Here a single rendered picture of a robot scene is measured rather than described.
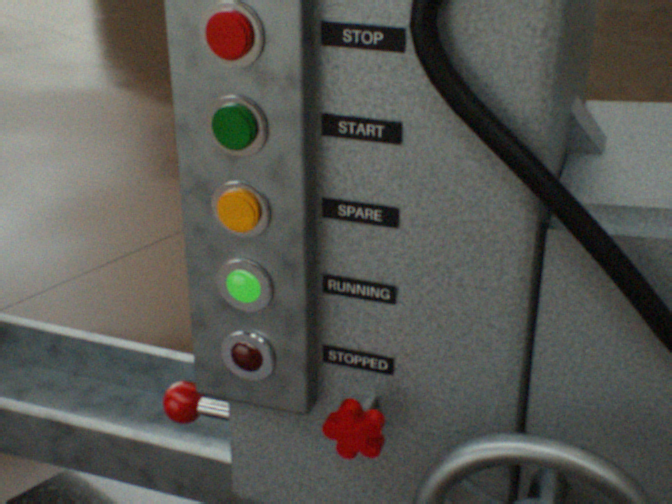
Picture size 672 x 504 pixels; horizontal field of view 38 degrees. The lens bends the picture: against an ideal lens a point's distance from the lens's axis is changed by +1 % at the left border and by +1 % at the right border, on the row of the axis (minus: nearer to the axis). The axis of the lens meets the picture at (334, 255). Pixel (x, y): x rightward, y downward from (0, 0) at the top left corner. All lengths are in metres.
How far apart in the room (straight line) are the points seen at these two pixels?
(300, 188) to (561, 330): 0.17
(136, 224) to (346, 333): 3.14
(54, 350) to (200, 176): 0.42
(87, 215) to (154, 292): 0.67
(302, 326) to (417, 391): 0.08
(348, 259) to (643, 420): 0.20
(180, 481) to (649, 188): 0.44
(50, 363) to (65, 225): 2.82
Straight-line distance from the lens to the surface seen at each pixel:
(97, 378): 0.95
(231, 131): 0.54
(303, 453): 0.67
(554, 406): 0.61
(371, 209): 0.56
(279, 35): 0.52
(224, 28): 0.53
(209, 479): 0.80
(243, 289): 0.59
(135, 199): 3.93
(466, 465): 0.57
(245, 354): 0.61
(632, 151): 0.63
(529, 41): 0.51
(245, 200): 0.56
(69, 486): 1.24
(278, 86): 0.53
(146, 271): 3.39
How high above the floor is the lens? 1.62
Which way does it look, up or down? 28 degrees down
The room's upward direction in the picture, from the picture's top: straight up
